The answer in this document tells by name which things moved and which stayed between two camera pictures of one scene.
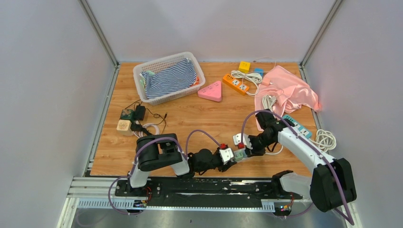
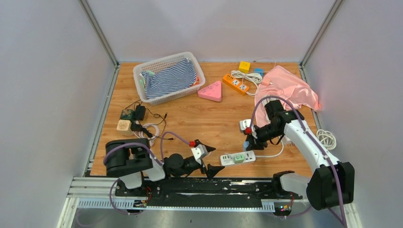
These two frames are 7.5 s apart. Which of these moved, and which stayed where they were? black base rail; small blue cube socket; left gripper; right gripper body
Moved: left gripper
Stayed: right gripper body; black base rail; small blue cube socket
